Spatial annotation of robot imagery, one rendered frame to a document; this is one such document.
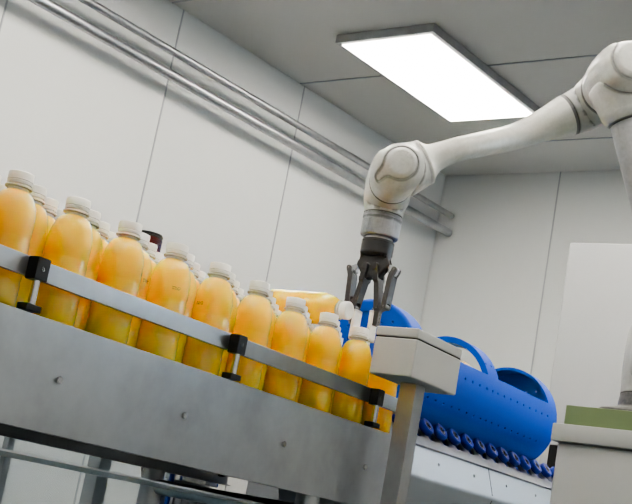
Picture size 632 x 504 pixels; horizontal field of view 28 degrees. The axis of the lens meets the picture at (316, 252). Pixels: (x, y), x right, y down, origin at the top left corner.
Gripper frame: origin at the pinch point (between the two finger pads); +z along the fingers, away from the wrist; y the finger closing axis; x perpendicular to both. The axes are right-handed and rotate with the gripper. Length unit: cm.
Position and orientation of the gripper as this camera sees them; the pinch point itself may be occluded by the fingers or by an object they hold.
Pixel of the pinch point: (363, 326)
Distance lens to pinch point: 282.6
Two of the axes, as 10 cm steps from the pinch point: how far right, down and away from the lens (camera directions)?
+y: -8.3, -0.3, 5.6
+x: -5.3, -2.8, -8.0
